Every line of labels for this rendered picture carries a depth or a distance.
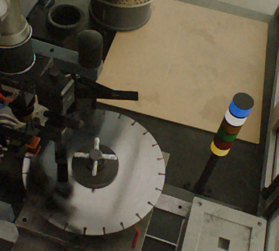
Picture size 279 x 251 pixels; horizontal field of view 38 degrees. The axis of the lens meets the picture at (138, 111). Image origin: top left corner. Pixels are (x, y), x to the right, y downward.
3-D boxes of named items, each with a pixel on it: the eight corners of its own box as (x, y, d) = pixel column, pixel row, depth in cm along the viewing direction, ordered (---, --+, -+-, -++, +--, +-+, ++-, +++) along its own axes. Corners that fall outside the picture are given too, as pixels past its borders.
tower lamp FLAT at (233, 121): (246, 113, 92) (250, 105, 89) (243, 129, 89) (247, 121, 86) (226, 107, 92) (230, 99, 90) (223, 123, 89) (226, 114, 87)
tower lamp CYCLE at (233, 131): (241, 121, 94) (245, 114, 92) (238, 137, 91) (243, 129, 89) (222, 116, 95) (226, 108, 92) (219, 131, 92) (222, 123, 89)
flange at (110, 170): (109, 140, 101) (110, 134, 99) (126, 179, 95) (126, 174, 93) (65, 152, 97) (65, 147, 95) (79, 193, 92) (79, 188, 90)
